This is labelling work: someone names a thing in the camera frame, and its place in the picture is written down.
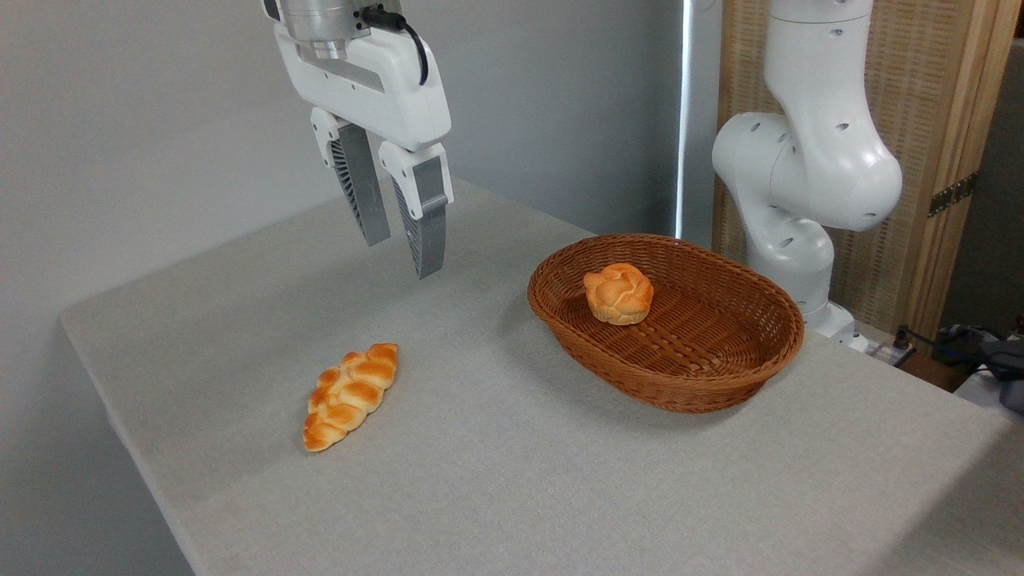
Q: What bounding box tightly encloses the long braided bread loaf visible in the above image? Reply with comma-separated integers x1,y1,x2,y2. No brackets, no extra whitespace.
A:
302,342,399,453

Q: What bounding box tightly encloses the round knotted bread roll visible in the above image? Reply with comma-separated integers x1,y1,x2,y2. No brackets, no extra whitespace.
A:
582,262,654,326

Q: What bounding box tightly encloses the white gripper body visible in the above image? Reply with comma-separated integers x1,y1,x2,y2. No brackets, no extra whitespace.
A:
274,23,454,154

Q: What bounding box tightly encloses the metal screen hinge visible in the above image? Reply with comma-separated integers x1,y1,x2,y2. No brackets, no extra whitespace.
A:
928,172,978,218

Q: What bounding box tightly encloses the dark grey bag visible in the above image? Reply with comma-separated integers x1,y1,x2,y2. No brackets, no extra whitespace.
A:
980,339,1024,415

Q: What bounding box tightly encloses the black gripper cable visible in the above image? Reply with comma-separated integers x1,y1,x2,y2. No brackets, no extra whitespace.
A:
360,6,430,86

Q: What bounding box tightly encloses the white power strip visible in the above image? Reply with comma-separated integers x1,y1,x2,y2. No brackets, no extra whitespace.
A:
846,332,914,369

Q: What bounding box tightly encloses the grey tablecloth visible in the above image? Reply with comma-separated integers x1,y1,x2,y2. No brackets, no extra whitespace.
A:
60,178,1024,576

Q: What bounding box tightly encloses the black and blue cable bundle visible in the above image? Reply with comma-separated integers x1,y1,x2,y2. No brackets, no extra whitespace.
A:
896,322,1002,365

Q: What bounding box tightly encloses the brown oval wicker basket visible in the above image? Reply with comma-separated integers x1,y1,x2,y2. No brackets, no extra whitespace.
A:
526,233,806,414

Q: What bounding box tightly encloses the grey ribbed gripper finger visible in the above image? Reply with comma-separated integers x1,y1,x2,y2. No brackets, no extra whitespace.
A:
310,106,392,247
378,142,454,280

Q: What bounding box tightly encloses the wooden rattan folding screen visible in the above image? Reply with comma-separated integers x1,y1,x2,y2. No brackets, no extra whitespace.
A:
712,0,1023,345

